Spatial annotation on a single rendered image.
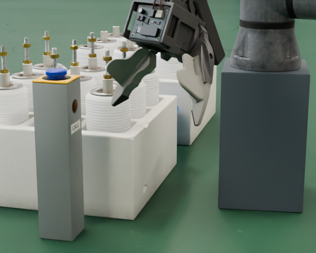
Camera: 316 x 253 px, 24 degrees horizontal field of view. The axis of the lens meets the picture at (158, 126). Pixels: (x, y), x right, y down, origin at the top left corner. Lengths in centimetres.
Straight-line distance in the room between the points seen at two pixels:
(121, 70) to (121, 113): 53
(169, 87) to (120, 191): 56
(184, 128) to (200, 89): 110
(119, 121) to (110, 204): 17
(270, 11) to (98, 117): 41
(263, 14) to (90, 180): 49
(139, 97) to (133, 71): 62
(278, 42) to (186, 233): 43
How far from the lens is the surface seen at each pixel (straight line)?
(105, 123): 151
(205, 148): 201
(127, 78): 100
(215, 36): 102
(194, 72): 93
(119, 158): 149
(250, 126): 153
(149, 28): 92
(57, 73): 136
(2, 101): 159
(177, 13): 92
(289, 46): 155
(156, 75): 174
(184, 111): 201
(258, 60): 152
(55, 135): 137
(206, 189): 170
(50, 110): 136
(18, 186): 159
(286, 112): 152
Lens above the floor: 59
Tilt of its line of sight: 15 degrees down
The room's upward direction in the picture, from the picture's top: straight up
